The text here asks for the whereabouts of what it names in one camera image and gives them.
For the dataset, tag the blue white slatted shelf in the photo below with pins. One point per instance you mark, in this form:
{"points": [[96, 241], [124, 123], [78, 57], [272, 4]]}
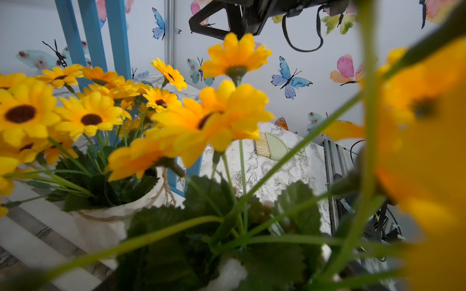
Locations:
{"points": [[105, 46]]}

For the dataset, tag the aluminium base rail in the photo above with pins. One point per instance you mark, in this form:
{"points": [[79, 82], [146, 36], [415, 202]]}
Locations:
{"points": [[381, 227]]}

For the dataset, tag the green hand brush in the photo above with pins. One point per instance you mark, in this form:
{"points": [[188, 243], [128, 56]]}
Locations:
{"points": [[271, 146]]}

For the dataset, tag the sunflower pot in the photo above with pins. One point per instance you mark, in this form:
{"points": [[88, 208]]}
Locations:
{"points": [[27, 113], [407, 127], [100, 151]]}

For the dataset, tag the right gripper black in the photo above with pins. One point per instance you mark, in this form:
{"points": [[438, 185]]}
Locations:
{"points": [[255, 12]]}

